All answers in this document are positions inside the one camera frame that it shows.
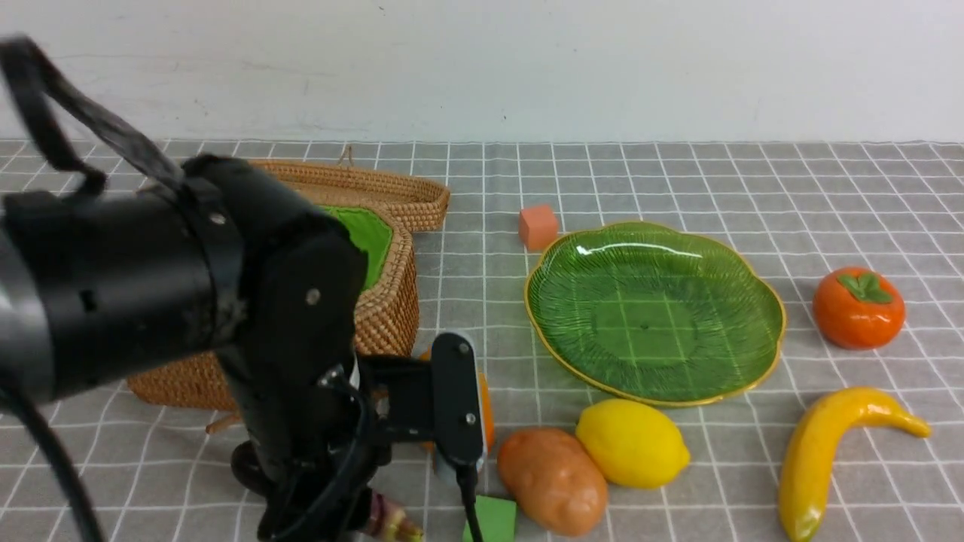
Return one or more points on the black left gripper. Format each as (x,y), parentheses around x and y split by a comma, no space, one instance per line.
(288,369)

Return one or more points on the purple eggplant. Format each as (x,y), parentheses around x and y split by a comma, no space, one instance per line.
(368,512)

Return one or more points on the orange mango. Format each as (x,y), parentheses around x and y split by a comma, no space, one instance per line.
(486,409)

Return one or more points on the brown potato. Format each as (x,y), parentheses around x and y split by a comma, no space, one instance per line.
(553,480)

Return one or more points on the yellow lemon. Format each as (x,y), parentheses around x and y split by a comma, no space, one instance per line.
(634,445)

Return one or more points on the yellow banana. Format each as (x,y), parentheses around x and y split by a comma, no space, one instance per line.
(808,462)

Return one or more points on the orange persimmon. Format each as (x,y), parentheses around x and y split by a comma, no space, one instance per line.
(858,309)

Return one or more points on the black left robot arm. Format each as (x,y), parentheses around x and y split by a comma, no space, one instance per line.
(231,262)

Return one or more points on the woven wicker basket green lining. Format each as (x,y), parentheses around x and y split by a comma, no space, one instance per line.
(387,318)

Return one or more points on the green foam cube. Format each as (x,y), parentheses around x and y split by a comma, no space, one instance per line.
(496,518)

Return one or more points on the woven wicker basket lid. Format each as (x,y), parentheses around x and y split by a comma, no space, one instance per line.
(414,202)

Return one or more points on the orange foam cube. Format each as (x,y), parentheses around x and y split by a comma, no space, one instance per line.
(538,227)

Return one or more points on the green leaf glass plate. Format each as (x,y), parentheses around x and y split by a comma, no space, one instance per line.
(655,315)

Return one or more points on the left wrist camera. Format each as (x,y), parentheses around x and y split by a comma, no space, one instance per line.
(435,401)

